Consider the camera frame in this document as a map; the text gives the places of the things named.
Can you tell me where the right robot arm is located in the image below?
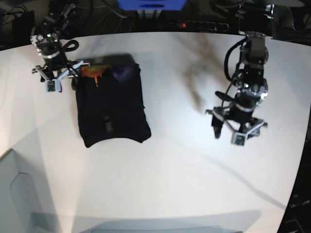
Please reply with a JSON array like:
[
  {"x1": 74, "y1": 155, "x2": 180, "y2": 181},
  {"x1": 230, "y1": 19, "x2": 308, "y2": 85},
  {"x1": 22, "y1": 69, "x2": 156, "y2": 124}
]
[{"x1": 30, "y1": 0, "x2": 90, "y2": 92}]

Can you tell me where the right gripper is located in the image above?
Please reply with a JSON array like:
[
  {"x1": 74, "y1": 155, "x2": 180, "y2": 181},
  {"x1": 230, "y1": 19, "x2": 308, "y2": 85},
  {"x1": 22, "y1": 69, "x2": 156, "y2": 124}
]
[{"x1": 31, "y1": 55, "x2": 90, "y2": 91}]

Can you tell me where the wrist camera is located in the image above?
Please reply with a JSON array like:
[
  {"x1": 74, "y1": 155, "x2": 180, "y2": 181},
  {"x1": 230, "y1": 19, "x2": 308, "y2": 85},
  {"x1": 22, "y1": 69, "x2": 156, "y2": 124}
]
[
  {"x1": 231, "y1": 132, "x2": 248, "y2": 147},
  {"x1": 45, "y1": 79, "x2": 62, "y2": 92}
]

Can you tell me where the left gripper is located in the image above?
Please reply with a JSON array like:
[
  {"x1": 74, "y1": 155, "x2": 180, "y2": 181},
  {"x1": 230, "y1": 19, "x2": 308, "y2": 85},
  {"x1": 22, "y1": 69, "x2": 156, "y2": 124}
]
[{"x1": 205, "y1": 99, "x2": 268, "y2": 139}]

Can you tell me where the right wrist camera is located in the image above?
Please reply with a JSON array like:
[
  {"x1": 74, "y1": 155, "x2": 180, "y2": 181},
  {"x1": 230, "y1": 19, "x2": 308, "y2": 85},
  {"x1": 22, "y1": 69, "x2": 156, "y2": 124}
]
[{"x1": 45, "y1": 79, "x2": 62, "y2": 92}]

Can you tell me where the black T-shirt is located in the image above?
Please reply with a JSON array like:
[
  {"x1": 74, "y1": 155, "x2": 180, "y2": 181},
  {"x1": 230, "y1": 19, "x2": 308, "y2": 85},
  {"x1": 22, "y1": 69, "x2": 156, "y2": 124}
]
[{"x1": 75, "y1": 53, "x2": 152, "y2": 148}]

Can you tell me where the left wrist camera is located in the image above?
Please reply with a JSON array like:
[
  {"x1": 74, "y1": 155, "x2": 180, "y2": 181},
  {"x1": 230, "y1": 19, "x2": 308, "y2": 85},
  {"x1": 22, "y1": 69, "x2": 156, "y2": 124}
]
[{"x1": 231, "y1": 132, "x2": 248, "y2": 147}]

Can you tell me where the blue plastic box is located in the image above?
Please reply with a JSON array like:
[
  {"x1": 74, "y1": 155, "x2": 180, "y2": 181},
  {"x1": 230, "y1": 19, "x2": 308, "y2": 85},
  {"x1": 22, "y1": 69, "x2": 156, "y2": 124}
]
[{"x1": 117, "y1": 0, "x2": 187, "y2": 11}]

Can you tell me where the black power strip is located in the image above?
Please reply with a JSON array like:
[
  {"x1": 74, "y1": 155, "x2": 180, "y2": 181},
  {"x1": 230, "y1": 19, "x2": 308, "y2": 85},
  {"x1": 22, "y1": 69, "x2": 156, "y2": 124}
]
[{"x1": 169, "y1": 21, "x2": 229, "y2": 33}]

